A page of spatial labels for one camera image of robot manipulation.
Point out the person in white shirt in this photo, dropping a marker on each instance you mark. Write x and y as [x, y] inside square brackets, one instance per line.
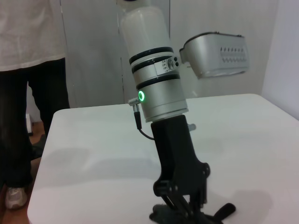
[28, 35]

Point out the small white box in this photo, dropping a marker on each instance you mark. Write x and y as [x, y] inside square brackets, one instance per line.
[29, 123]

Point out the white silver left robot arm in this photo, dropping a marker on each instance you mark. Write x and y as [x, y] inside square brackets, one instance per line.
[149, 35]

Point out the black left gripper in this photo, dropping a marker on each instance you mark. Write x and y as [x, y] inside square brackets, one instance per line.
[175, 151]

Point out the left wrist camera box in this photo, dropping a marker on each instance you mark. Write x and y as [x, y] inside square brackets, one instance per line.
[210, 58]

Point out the dark bag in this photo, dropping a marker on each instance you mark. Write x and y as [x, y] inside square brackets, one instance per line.
[39, 147]

